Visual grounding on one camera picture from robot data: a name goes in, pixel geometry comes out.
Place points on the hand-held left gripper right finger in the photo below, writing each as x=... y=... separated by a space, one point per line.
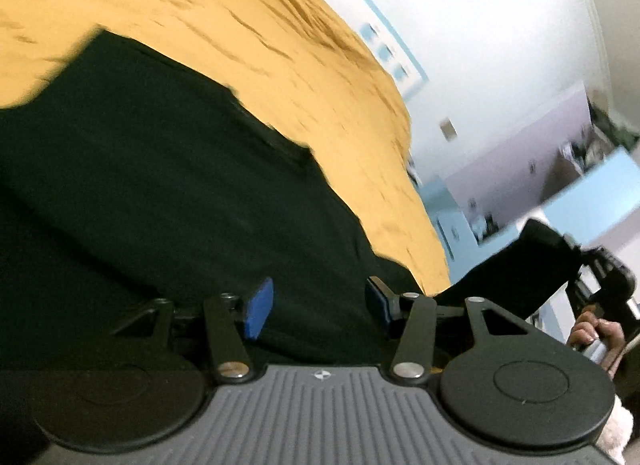
x=377 y=302

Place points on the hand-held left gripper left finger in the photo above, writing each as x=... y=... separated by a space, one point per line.
x=260 y=307

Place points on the black small garment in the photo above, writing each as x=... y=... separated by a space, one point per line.
x=165 y=205

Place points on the person's right hand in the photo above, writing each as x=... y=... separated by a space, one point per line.
x=597 y=337

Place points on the lavender and blue shelf unit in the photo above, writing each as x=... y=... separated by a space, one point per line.
x=530 y=180

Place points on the white poster with blue pictures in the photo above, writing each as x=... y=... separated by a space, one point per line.
x=390 y=52

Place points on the mustard yellow bedspread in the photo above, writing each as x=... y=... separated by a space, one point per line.
x=260 y=30

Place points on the white light switch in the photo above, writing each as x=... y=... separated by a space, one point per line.
x=448 y=129

